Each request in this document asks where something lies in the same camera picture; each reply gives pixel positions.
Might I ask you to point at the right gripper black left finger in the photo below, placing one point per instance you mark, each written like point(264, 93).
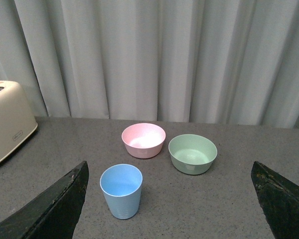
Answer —
point(54, 213)

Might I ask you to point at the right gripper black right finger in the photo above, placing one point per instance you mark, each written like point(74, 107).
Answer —
point(279, 199)

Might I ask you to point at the light blue plastic cup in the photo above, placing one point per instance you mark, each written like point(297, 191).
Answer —
point(121, 185)

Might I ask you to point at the cream white toaster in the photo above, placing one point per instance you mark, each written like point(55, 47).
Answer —
point(17, 121)

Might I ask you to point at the green plastic bowl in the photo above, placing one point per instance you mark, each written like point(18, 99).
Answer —
point(192, 154)

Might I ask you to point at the pink plastic bowl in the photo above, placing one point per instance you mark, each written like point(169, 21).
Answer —
point(143, 140)

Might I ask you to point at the grey curtain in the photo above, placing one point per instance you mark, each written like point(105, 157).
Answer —
point(209, 61)

